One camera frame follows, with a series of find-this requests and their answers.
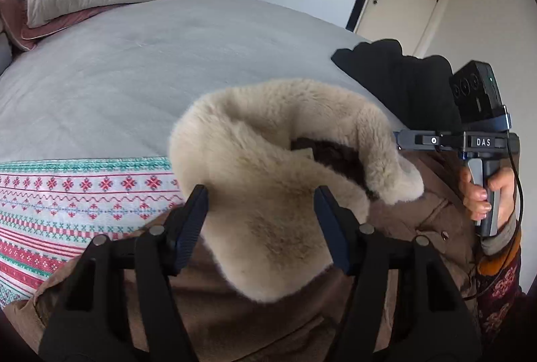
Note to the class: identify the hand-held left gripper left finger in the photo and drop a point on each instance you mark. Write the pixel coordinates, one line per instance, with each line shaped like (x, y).
(191, 230)

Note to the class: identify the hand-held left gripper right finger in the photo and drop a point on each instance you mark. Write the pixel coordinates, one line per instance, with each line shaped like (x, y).
(331, 230)

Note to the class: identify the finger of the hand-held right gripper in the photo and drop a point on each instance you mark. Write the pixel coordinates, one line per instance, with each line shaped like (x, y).
(428, 140)

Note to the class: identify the brown coat with fur collar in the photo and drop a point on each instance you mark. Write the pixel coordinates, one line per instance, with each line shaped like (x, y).
(268, 177)

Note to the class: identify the person's right forearm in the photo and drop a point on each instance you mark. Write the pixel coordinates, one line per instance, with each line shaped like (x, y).
(501, 286)

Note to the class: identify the person's right hand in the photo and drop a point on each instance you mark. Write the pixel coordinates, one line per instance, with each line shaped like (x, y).
(478, 198)

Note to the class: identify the black fleece garment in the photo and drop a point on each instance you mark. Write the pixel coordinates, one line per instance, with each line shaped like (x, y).
(398, 81)

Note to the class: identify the patterned knit blanket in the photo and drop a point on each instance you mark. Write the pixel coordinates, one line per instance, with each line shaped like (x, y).
(63, 211)

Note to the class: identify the bed with grey sheet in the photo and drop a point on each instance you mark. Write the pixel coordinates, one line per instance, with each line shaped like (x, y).
(168, 72)

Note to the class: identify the pink pillow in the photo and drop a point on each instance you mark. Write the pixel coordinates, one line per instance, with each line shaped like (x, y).
(16, 18)

